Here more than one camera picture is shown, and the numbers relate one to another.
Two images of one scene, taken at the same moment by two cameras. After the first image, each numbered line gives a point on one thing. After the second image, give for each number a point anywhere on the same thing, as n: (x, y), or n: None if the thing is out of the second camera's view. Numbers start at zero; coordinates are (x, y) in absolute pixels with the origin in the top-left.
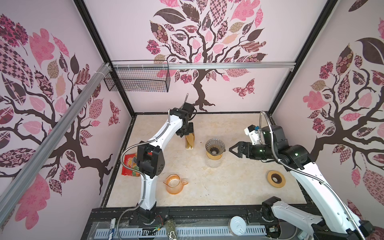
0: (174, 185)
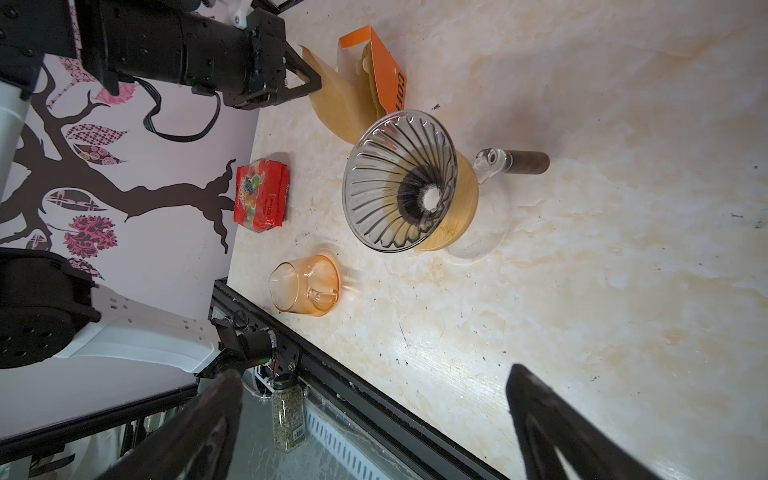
0: (308, 286)
